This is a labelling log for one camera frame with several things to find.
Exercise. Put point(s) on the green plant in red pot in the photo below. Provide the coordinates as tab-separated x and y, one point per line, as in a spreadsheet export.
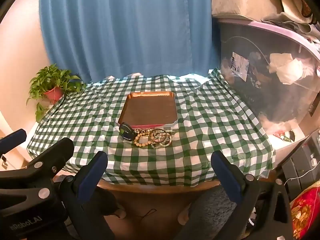
52	83

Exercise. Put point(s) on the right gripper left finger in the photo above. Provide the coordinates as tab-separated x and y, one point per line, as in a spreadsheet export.
77	190

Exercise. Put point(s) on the black green smartwatch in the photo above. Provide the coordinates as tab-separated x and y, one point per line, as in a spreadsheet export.
127	132

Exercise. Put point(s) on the blue curtain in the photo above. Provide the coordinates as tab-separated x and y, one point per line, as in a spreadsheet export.
100	38

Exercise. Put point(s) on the clear plastic storage bin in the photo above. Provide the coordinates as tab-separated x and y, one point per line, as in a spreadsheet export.
275	71

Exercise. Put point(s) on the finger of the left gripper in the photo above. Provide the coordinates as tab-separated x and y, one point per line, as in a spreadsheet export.
40	170
12	140

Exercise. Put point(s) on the red floral cushion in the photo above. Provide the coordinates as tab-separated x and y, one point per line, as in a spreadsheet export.
305	211

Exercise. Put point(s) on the copper tray with pink rim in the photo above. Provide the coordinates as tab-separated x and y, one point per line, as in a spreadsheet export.
149	110

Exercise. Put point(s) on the green white checkered tablecloth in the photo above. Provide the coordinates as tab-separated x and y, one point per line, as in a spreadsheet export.
211	117

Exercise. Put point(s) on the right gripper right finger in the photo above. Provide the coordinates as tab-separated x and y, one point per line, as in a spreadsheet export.
273	220

